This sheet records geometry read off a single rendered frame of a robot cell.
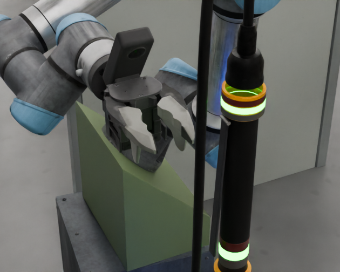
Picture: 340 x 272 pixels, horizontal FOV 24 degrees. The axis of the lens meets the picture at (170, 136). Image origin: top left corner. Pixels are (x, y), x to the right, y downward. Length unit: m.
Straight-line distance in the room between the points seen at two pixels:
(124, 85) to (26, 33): 0.28
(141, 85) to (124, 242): 0.68
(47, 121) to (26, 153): 2.60
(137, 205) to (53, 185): 1.99
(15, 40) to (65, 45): 0.11
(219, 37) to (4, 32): 0.37
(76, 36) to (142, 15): 1.67
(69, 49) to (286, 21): 2.07
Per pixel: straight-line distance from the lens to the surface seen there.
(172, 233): 1.71
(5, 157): 3.80
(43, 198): 3.52
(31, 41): 1.28
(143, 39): 1.00
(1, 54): 1.27
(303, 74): 3.36
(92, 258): 1.76
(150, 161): 1.66
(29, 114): 1.20
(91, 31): 1.17
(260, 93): 0.76
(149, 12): 2.85
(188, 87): 1.62
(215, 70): 1.45
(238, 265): 0.89
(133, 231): 1.66
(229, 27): 1.37
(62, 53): 1.19
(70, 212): 1.88
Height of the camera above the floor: 2.22
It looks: 35 degrees down
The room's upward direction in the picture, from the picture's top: straight up
